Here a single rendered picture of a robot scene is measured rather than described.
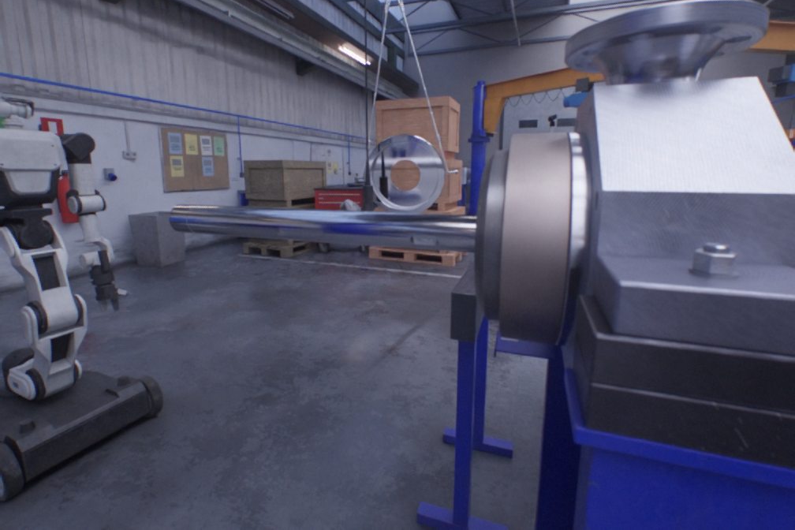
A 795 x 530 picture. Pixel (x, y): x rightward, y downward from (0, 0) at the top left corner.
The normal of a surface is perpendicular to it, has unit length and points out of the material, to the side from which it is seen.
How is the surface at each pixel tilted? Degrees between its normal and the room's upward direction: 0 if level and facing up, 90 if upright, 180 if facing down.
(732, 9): 90
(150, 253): 93
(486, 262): 97
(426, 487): 0
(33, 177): 90
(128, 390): 45
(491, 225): 76
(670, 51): 123
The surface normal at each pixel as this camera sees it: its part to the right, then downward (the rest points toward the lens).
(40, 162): 0.91, 0.07
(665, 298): -0.33, 0.15
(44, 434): 0.64, -0.65
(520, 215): -0.32, -0.15
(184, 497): 0.00, -0.99
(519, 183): -0.27, -0.44
